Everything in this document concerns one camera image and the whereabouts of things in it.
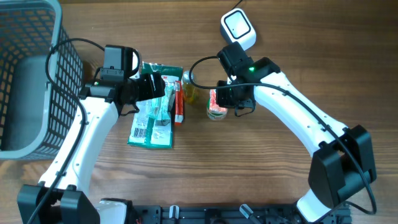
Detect red white Kleenex tissue pack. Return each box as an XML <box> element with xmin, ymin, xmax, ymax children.
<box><xmin>208</xmin><ymin>90</ymin><xmax>228</xmax><ymax>114</ymax></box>

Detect green lid white jar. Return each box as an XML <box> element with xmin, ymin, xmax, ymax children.
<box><xmin>206</xmin><ymin>103</ymin><xmax>228</xmax><ymax>120</ymax></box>

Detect teal toothbrush package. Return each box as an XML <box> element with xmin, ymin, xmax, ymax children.
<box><xmin>148</xmin><ymin>85</ymin><xmax>174</xmax><ymax>121</ymax></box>

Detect green white sponge package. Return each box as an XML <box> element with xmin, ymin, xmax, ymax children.
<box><xmin>127</xmin><ymin>62</ymin><xmax>183</xmax><ymax>149</ymax></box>

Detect clear Vim dish soap bottle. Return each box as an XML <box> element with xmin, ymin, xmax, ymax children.
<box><xmin>182</xmin><ymin>70</ymin><xmax>198</xmax><ymax>104</ymax></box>

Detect red white toothpaste box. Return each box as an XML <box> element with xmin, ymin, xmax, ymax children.
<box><xmin>175</xmin><ymin>81</ymin><xmax>184</xmax><ymax>126</ymax></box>

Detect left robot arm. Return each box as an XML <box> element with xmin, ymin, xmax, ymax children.
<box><xmin>17</xmin><ymin>45</ymin><xmax>165</xmax><ymax>223</ymax></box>

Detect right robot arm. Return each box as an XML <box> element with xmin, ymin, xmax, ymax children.
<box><xmin>216</xmin><ymin>42</ymin><xmax>377</xmax><ymax>223</ymax></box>

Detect white barcode scanner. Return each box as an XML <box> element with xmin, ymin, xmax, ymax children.
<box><xmin>220</xmin><ymin>8</ymin><xmax>257</xmax><ymax>50</ymax></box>

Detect grey plastic shopping basket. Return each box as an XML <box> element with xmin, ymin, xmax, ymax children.
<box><xmin>1</xmin><ymin>1</ymin><xmax>83</xmax><ymax>160</ymax></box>

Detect black mounting rail base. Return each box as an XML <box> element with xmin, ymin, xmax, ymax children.
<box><xmin>124</xmin><ymin>203</ymin><xmax>352</xmax><ymax>224</ymax></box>

